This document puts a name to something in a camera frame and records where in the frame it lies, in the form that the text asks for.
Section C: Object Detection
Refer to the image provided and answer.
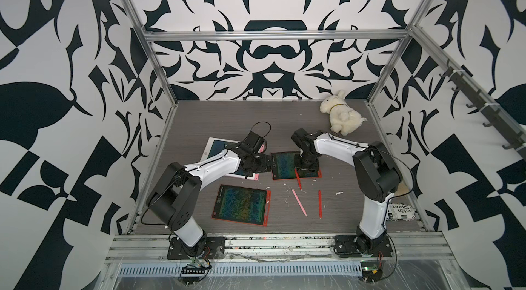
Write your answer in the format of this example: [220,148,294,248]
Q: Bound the red stylus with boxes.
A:
[318,190,323,219]
[295,168,302,190]

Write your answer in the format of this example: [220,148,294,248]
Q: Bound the pink white writing tablet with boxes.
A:
[200,137,264,181]

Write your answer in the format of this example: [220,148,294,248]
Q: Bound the black wall hook rack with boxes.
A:
[441,60,525,160]

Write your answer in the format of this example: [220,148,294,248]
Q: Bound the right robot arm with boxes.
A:
[291,128,402,247]

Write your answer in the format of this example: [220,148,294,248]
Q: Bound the pink stylus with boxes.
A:
[292,189,308,217]

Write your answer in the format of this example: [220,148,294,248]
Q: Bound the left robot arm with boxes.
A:
[146,131,271,249]

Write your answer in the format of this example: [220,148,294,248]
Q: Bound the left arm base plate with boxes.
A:
[167,235,226,260]

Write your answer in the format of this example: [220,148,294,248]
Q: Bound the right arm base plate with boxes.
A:
[333,235,393,258]

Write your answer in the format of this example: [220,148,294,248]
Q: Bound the red tablet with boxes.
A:
[271,151,322,180]
[212,185,271,227]

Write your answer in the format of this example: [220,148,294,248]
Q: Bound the printed white pouch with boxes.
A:
[386,203,417,222]

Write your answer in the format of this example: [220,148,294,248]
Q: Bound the white plush bunny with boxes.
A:
[320,90,367,136]

